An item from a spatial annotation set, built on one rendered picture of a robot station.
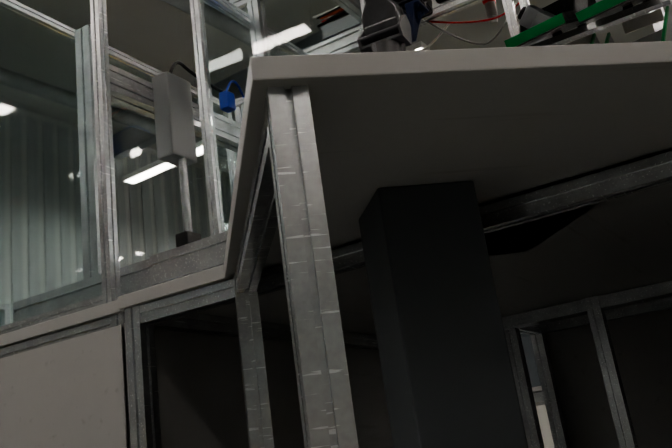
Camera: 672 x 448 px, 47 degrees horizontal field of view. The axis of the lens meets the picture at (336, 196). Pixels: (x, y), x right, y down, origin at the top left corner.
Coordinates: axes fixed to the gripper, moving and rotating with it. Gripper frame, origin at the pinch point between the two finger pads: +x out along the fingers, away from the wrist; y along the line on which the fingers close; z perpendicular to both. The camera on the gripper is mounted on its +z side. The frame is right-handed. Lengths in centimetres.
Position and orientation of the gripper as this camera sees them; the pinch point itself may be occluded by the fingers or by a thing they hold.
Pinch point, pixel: (410, 26)
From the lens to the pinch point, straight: 164.8
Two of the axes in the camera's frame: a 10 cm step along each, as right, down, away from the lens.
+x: 1.3, 9.4, -3.2
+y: -8.4, 2.8, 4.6
